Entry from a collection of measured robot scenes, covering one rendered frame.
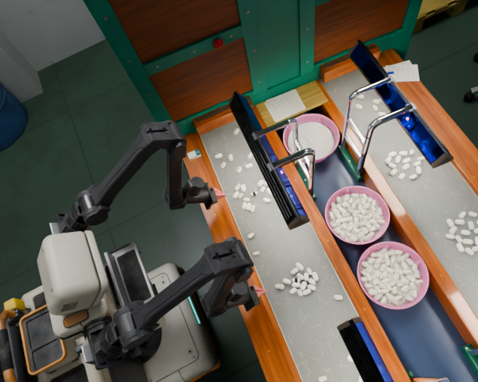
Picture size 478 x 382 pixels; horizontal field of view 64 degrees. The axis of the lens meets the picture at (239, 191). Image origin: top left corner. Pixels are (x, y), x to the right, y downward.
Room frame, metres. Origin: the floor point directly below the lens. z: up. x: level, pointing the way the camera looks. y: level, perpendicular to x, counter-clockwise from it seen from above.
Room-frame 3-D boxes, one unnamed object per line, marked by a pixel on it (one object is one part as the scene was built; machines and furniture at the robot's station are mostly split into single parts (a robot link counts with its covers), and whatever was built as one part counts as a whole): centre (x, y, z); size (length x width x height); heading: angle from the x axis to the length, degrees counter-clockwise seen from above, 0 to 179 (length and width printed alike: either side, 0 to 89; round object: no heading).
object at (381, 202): (0.49, -0.44, 0.72); 0.27 x 0.27 x 0.10
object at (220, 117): (1.18, -0.06, 0.83); 0.30 x 0.06 x 0.07; 93
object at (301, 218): (0.75, -0.14, 1.08); 0.62 x 0.08 x 0.07; 3
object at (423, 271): (0.21, -0.45, 0.72); 0.27 x 0.27 x 0.10
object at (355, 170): (0.77, -0.62, 0.90); 0.20 x 0.19 x 0.45; 3
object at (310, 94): (1.15, -0.40, 0.77); 0.33 x 0.15 x 0.01; 93
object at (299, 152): (0.75, -0.22, 0.90); 0.20 x 0.19 x 0.45; 3
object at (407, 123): (0.77, -0.70, 1.08); 0.62 x 0.08 x 0.07; 3
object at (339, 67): (1.22, -0.74, 0.83); 0.30 x 0.06 x 0.07; 93
